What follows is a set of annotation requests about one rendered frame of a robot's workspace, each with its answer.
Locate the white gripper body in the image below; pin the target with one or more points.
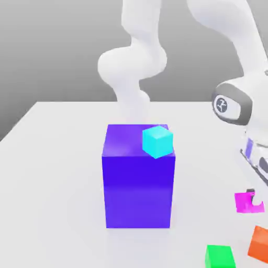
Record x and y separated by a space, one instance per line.
259 179

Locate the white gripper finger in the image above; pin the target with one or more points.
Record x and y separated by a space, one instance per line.
256 199

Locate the small magenta cube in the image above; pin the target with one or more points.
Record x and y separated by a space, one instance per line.
242 202

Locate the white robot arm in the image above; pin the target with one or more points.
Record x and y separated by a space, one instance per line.
134 62

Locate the small orange cube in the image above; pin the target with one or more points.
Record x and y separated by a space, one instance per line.
259 245

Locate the small green cube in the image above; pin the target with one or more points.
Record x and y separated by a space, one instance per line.
219 257

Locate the small cyan cube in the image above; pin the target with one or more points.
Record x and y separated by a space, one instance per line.
157 142

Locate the large purple box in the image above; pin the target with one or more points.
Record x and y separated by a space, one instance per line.
138 192

